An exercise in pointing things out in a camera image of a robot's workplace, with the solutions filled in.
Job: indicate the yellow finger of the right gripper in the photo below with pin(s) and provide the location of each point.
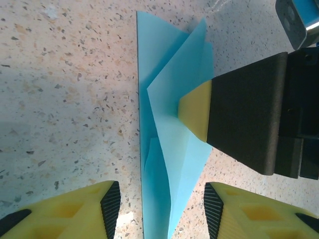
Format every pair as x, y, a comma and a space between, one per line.
244, 107

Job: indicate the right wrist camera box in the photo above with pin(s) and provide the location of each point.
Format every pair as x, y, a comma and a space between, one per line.
289, 22

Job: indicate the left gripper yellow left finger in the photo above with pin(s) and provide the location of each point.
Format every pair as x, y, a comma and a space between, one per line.
62, 219

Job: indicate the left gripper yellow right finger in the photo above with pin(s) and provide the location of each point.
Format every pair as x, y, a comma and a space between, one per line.
261, 219

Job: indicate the light blue paper sheet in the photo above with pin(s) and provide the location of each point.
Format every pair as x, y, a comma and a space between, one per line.
152, 62

